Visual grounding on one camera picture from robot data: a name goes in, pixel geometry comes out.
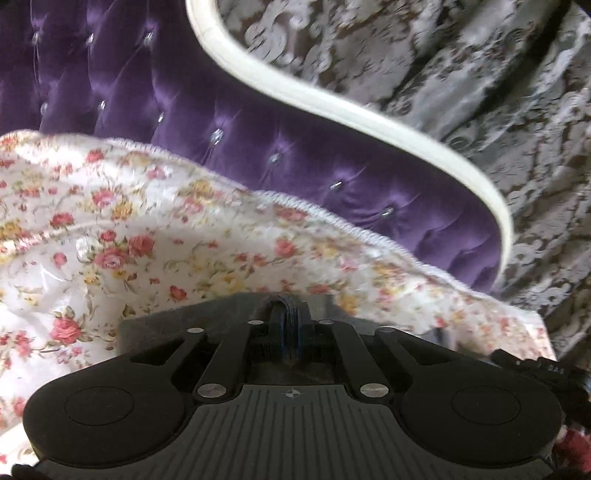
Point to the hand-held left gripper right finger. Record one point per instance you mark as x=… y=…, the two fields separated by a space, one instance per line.
x=298 y=334

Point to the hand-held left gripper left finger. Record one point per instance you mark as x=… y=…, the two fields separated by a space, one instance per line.
x=280 y=334

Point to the red cloth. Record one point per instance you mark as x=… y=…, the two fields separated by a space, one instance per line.
x=577 y=450

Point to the floral quilted blanket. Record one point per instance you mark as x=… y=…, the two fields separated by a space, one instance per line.
x=138 y=230

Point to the purple tufted headboard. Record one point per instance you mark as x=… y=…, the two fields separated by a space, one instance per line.
x=184 y=92

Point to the brown damask curtain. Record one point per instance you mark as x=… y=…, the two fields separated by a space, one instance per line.
x=508 y=92

